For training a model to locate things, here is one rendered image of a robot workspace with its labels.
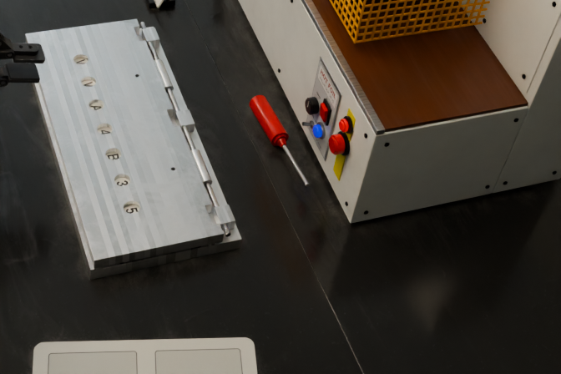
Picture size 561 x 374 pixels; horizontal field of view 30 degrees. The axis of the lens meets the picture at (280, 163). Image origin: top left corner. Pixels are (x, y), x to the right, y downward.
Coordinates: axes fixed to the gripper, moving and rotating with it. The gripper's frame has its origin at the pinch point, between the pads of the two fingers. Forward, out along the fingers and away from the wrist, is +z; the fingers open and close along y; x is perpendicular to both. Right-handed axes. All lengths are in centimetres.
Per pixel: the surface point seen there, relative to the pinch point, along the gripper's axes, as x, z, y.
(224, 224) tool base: 20.3, 24.8, 9.9
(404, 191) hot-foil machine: 23, 49, 2
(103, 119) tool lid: -1.7, 13.9, 12.0
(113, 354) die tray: 34.2, 7.1, 16.6
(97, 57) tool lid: -14.6, 16.0, 11.5
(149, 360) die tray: 36.1, 11.0, 15.7
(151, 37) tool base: -17.8, 25.2, 9.8
